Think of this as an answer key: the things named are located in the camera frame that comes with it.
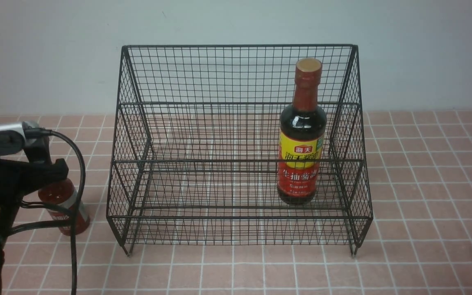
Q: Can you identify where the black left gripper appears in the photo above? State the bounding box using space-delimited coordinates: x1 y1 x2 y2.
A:
0 158 69 205

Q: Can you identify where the red ketchup bottle yellow cap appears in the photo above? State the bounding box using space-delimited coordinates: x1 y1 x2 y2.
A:
37 179 91 235

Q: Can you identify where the dark soy sauce bottle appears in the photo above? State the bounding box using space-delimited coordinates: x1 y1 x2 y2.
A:
277 58 327 206

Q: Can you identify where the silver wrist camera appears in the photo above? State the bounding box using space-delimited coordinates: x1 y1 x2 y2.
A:
0 121 52 164

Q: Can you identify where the black camera cable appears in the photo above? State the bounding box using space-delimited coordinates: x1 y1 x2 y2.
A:
0 129 86 295

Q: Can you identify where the black wire mesh shelf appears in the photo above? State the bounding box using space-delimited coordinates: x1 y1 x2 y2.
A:
106 44 374 256

